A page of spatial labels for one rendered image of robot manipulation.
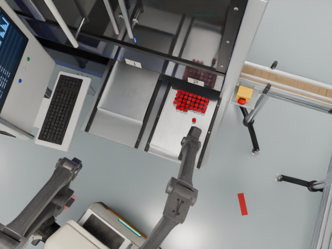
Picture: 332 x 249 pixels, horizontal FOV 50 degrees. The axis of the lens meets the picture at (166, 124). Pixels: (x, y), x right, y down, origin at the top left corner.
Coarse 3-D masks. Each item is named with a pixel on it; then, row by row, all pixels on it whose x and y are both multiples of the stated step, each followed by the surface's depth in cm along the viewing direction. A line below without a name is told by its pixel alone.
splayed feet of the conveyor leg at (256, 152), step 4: (240, 108) 273; (244, 108) 270; (244, 112) 269; (244, 116) 269; (244, 120) 267; (244, 124) 269; (248, 124) 266; (248, 128) 267; (252, 128) 265; (252, 132) 265; (252, 136) 265; (252, 140) 266; (256, 140) 266; (252, 144) 268; (256, 144) 266; (256, 148) 267; (252, 152) 273; (256, 152) 271
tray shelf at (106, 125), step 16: (112, 64) 202; (176, 80) 198; (96, 96) 198; (160, 96) 196; (208, 96) 194; (96, 112) 195; (96, 128) 193; (112, 128) 192; (128, 128) 192; (208, 128) 190; (128, 144) 190; (144, 144) 189; (208, 144) 188; (176, 160) 186
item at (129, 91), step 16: (128, 64) 201; (112, 80) 199; (128, 80) 199; (144, 80) 198; (112, 96) 197; (128, 96) 196; (144, 96) 196; (112, 112) 191; (128, 112) 194; (144, 112) 194
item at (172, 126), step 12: (168, 96) 194; (168, 108) 194; (168, 120) 192; (180, 120) 192; (204, 120) 191; (156, 132) 190; (168, 132) 190; (180, 132) 190; (204, 132) 189; (156, 144) 189; (168, 144) 188; (180, 144) 188
